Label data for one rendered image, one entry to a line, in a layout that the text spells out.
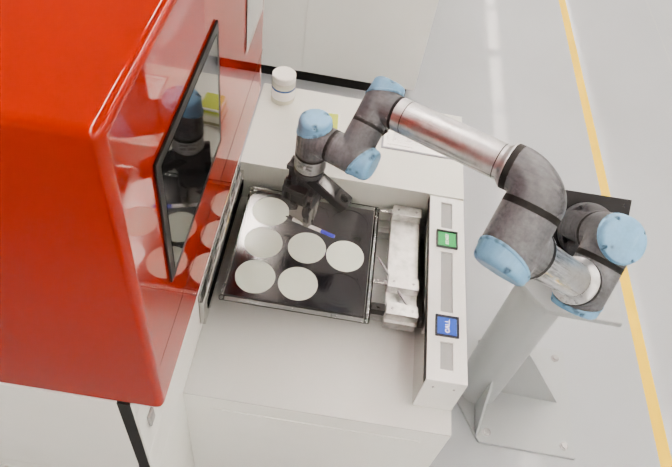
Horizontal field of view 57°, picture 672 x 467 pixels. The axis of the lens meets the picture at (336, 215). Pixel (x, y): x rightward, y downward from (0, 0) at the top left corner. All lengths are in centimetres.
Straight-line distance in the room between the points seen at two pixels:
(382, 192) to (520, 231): 63
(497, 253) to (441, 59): 283
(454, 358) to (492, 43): 300
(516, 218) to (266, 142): 84
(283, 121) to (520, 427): 145
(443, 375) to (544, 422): 119
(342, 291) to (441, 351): 29
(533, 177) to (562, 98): 277
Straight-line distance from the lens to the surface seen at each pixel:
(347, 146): 134
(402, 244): 171
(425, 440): 158
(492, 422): 252
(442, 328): 149
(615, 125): 395
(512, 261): 120
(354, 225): 170
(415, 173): 178
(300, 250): 163
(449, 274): 160
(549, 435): 258
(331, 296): 156
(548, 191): 121
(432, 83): 374
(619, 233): 159
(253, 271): 158
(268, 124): 185
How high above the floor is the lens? 221
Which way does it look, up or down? 50 degrees down
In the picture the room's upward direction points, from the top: 11 degrees clockwise
